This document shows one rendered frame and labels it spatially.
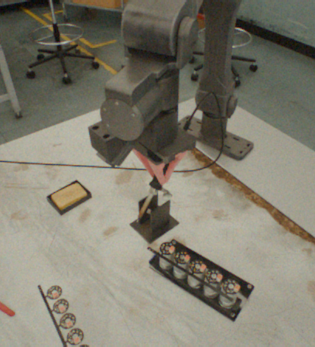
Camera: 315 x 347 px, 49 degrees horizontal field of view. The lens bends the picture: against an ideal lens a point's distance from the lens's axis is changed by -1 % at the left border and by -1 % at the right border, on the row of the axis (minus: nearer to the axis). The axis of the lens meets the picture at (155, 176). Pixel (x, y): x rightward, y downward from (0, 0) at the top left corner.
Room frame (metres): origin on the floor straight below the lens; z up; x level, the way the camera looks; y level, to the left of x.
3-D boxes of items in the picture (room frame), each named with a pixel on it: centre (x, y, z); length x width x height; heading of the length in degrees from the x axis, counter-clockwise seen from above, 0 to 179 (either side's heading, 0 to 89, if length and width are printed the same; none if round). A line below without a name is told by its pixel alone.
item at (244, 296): (0.30, -0.07, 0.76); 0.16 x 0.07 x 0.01; 53
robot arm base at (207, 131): (0.70, -0.14, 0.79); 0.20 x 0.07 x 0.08; 50
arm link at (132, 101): (0.39, 0.01, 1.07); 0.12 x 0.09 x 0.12; 153
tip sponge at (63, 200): (0.49, 0.18, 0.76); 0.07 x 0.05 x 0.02; 133
